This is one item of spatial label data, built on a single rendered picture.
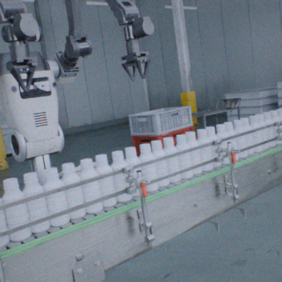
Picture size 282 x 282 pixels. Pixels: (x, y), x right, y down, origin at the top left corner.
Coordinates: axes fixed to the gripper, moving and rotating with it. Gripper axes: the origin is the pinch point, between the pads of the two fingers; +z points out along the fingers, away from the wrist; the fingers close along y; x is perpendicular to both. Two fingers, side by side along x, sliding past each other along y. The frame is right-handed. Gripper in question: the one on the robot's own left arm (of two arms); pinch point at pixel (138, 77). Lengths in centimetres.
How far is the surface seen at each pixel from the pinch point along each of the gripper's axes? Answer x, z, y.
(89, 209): 39, 39, -16
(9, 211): 63, 31, -16
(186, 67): -749, -54, 689
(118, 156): 25.7, 25.1, -16.0
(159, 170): 9.2, 33.9, -15.5
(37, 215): 56, 35, -16
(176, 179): 2.2, 39.0, -16.0
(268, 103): -630, 70, 343
